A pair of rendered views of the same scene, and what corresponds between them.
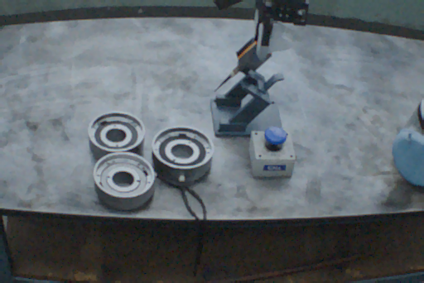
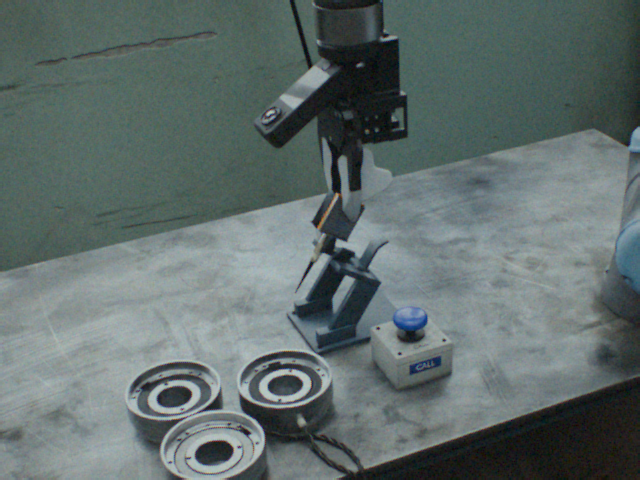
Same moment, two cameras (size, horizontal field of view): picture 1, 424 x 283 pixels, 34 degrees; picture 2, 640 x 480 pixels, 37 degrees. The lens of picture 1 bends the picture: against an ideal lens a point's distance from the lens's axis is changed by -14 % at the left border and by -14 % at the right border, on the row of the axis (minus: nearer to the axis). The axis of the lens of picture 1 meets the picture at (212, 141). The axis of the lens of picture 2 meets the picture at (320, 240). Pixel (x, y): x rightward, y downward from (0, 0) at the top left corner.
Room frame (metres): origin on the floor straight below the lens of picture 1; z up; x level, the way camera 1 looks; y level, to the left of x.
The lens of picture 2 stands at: (0.14, 0.16, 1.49)
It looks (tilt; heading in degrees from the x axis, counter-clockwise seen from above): 29 degrees down; 349
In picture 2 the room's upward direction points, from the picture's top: 4 degrees counter-clockwise
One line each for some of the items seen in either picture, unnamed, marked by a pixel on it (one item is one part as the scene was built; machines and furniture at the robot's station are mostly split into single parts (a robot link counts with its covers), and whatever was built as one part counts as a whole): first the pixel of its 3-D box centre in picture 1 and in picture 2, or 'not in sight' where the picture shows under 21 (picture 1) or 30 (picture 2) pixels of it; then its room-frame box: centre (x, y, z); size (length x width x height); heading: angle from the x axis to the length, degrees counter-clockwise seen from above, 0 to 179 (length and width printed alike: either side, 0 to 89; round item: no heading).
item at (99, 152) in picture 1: (115, 138); (175, 402); (1.01, 0.17, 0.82); 0.10 x 0.10 x 0.04
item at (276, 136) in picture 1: (274, 142); (410, 330); (1.02, -0.11, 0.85); 0.04 x 0.04 x 0.05
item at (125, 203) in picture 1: (122, 182); (215, 459); (0.90, 0.14, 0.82); 0.10 x 0.10 x 0.04
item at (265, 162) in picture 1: (275, 154); (415, 348); (1.02, -0.11, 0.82); 0.08 x 0.07 x 0.05; 100
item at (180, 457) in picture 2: (122, 183); (215, 459); (0.90, 0.14, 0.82); 0.08 x 0.08 x 0.02
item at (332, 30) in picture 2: not in sight; (347, 20); (1.13, -0.08, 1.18); 0.08 x 0.08 x 0.05
